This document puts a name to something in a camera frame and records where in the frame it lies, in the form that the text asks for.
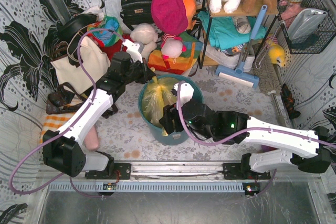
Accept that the teal trash bin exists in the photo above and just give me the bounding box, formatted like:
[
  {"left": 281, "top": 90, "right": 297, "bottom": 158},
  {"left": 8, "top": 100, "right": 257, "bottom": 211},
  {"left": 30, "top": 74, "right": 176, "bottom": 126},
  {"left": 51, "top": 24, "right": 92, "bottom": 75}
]
[{"left": 138, "top": 74, "right": 204, "bottom": 145}]

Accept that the yellow trash bag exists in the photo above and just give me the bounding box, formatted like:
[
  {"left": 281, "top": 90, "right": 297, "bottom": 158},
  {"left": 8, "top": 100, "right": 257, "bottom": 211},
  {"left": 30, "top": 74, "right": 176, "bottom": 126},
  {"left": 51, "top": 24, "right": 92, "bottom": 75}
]
[{"left": 141, "top": 77, "right": 178, "bottom": 136}]

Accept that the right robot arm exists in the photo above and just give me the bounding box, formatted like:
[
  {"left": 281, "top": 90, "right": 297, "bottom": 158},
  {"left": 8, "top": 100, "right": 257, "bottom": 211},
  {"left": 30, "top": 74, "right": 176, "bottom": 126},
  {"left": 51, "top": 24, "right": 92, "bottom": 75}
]
[{"left": 159, "top": 99, "right": 331, "bottom": 179}]

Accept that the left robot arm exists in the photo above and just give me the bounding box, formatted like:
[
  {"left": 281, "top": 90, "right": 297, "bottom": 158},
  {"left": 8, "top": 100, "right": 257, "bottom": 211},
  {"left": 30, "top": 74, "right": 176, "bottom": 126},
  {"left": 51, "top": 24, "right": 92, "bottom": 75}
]
[{"left": 43, "top": 50, "right": 154, "bottom": 179}]

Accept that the cream canvas tote bag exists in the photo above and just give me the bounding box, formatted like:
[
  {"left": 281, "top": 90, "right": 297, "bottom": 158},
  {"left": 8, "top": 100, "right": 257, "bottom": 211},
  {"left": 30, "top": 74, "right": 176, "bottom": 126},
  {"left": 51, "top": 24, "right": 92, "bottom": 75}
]
[{"left": 51, "top": 36, "right": 110, "bottom": 93}]

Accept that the colourful printed bag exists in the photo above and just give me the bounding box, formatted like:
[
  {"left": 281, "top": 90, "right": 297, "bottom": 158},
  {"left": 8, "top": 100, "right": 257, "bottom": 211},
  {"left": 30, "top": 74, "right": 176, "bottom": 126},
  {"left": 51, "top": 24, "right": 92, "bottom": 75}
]
[{"left": 87, "top": 16, "right": 123, "bottom": 47}]

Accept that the magenta cloth bag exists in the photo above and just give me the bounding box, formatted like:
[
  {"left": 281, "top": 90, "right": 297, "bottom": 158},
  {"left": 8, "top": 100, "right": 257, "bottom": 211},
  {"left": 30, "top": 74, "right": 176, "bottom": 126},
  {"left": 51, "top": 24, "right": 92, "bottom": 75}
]
[{"left": 151, "top": 0, "right": 188, "bottom": 35}]

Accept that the brown patterned bag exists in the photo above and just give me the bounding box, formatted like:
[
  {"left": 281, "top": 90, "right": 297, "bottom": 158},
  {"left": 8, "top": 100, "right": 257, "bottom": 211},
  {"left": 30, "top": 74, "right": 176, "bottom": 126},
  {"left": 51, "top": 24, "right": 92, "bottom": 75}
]
[{"left": 46, "top": 82, "right": 125, "bottom": 119}]

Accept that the white pink plush doll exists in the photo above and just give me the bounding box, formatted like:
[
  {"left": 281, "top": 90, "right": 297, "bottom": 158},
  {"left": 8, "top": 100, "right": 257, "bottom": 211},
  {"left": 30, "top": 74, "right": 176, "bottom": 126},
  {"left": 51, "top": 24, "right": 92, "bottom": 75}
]
[{"left": 161, "top": 33, "right": 186, "bottom": 60}]

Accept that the cream plush bear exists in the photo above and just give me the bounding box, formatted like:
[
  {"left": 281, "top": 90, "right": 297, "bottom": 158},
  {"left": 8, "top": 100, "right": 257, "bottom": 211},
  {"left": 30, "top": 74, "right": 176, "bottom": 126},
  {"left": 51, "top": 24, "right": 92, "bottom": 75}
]
[{"left": 130, "top": 23, "right": 158, "bottom": 61}]

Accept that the rainbow striped cloth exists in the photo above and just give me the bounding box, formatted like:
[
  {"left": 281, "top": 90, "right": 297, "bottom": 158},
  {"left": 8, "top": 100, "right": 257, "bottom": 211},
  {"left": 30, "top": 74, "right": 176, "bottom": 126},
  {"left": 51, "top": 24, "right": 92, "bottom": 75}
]
[{"left": 148, "top": 32, "right": 203, "bottom": 74}]

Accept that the black leather handbag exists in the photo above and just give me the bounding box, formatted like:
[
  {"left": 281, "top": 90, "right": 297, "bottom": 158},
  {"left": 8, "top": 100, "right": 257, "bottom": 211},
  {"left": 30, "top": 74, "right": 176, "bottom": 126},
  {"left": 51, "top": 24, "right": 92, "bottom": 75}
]
[{"left": 120, "top": 0, "right": 154, "bottom": 30}]

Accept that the pink glasses case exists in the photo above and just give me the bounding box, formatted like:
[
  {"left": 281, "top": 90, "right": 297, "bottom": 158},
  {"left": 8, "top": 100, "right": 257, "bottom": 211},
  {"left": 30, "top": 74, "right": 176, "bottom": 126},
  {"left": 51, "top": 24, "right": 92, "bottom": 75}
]
[{"left": 84, "top": 126, "right": 99, "bottom": 151}]

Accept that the blue floor mop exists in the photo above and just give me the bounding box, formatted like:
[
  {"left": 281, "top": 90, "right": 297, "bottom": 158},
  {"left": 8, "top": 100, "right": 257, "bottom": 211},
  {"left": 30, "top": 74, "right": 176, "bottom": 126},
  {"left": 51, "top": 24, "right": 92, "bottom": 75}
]
[{"left": 215, "top": 5, "right": 269, "bottom": 89}]

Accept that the orange plush toy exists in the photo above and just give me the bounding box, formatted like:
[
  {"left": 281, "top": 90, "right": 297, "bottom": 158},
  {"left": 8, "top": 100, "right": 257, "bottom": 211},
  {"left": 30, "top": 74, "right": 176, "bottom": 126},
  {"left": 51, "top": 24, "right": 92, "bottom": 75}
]
[{"left": 182, "top": 0, "right": 196, "bottom": 30}]

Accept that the wooden metal shelf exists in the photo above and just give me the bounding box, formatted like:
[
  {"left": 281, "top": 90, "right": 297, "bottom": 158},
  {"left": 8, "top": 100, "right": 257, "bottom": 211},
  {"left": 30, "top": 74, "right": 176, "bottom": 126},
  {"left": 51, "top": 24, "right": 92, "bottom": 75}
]
[{"left": 198, "top": 0, "right": 264, "bottom": 69}]

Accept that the black round hat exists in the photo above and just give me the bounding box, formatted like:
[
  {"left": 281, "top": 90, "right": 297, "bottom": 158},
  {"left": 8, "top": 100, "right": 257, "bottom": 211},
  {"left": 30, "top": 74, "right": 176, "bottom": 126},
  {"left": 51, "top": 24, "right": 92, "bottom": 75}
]
[{"left": 56, "top": 14, "right": 97, "bottom": 42}]

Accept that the teal folded cloth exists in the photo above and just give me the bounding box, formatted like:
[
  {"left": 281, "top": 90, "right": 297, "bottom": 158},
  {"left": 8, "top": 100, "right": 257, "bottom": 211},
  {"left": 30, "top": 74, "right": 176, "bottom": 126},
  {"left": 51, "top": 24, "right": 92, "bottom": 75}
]
[{"left": 198, "top": 11, "right": 266, "bottom": 49}]

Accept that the red purple sock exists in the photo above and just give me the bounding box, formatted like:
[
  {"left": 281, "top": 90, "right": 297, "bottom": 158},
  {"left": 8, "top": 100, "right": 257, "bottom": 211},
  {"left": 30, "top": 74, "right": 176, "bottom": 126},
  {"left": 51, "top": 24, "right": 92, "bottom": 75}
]
[{"left": 261, "top": 145, "right": 277, "bottom": 153}]

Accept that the orange checkered cloth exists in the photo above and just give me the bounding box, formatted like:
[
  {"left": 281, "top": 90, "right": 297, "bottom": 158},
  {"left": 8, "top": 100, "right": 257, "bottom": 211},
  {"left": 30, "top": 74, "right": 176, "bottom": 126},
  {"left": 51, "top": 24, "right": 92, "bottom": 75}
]
[{"left": 39, "top": 113, "right": 74, "bottom": 144}]

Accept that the beige dust mop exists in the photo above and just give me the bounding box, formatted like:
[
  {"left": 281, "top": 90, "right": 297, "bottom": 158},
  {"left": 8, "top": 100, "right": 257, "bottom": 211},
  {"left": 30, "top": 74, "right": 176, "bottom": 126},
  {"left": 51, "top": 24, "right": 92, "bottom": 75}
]
[{"left": 253, "top": 48, "right": 286, "bottom": 126}]

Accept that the black orange toy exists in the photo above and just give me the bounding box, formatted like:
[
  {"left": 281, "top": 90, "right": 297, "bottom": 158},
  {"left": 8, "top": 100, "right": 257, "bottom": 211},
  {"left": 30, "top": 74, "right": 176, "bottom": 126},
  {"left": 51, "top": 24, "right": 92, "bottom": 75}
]
[{"left": 280, "top": 83, "right": 301, "bottom": 120}]

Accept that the yellow duck plush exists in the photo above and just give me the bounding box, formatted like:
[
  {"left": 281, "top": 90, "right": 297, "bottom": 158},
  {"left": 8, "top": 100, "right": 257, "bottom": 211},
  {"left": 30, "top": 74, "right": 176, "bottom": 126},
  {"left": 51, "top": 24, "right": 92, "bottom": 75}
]
[{"left": 266, "top": 37, "right": 285, "bottom": 67}]

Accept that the silver foil pouch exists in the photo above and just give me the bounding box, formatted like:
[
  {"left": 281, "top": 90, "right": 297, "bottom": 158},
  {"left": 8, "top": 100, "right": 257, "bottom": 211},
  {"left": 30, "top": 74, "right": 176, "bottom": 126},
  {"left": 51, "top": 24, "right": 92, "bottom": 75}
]
[{"left": 287, "top": 8, "right": 328, "bottom": 40}]

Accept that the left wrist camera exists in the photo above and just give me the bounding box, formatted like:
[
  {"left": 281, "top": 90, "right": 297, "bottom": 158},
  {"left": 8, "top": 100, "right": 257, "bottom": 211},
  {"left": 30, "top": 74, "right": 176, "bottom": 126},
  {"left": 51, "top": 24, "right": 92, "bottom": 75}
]
[{"left": 122, "top": 39, "right": 144, "bottom": 63}]

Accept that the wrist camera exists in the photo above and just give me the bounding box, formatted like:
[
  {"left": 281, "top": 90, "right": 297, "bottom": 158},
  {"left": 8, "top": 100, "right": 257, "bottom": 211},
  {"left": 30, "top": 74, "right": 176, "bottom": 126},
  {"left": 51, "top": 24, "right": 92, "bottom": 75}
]
[
  {"left": 122, "top": 39, "right": 144, "bottom": 63},
  {"left": 172, "top": 82, "right": 194, "bottom": 106}
]

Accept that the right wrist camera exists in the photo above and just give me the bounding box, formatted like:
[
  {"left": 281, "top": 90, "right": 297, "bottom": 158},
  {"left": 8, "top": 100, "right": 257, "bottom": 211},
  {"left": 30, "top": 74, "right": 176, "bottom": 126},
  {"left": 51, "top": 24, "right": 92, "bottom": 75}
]
[{"left": 172, "top": 82, "right": 194, "bottom": 106}]

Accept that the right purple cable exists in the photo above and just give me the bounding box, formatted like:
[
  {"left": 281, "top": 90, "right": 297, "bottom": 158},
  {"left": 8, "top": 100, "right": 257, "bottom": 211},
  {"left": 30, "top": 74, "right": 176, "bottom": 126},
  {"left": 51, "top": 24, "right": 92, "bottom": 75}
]
[{"left": 176, "top": 82, "right": 336, "bottom": 198}]

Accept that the purple cable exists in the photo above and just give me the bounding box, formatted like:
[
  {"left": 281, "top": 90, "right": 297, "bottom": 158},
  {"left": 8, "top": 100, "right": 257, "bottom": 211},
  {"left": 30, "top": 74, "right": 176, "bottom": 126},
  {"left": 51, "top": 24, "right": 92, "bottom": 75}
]
[
  {"left": 8, "top": 28, "right": 125, "bottom": 198},
  {"left": 176, "top": 82, "right": 336, "bottom": 198}
]

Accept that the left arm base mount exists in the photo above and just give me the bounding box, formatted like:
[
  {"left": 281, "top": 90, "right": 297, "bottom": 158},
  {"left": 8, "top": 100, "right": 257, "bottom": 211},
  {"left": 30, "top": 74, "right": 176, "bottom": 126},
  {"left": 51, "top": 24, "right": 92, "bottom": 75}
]
[{"left": 85, "top": 163, "right": 131, "bottom": 180}]

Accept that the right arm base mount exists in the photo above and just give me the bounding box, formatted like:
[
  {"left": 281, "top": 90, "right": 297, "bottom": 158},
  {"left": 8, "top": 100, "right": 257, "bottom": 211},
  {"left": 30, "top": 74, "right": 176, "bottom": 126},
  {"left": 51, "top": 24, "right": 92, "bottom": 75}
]
[{"left": 223, "top": 163, "right": 271, "bottom": 180}]

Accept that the black wire basket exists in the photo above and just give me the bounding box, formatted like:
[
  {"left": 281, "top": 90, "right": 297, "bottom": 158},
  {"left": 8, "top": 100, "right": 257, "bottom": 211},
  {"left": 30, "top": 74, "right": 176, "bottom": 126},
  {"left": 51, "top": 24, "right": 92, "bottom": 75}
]
[{"left": 277, "top": 0, "right": 331, "bottom": 54}]

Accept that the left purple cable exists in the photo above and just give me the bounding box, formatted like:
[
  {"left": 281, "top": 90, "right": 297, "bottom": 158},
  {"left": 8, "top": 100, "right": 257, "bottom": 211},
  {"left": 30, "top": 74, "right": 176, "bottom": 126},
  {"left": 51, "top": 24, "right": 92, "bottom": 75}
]
[{"left": 8, "top": 28, "right": 125, "bottom": 198}]

